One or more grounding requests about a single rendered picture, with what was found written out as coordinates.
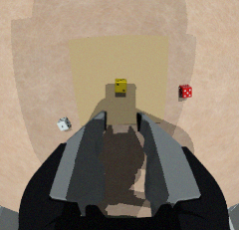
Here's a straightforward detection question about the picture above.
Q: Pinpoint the yellow die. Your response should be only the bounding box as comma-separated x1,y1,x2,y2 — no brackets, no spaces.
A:
115,79,126,93

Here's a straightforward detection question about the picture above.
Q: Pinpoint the red die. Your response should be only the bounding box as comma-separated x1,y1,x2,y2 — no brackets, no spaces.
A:
179,85,192,98

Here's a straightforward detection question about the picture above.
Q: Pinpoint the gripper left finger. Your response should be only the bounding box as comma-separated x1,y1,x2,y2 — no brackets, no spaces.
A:
19,111,107,230

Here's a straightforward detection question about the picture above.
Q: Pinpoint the white die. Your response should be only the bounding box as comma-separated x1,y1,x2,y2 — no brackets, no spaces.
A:
57,117,70,131

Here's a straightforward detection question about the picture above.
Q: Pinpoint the beige flat mat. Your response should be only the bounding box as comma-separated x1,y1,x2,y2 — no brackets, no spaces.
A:
68,35,168,125

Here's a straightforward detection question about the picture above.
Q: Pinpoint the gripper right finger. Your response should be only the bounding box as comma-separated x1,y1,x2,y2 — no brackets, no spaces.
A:
136,112,230,230

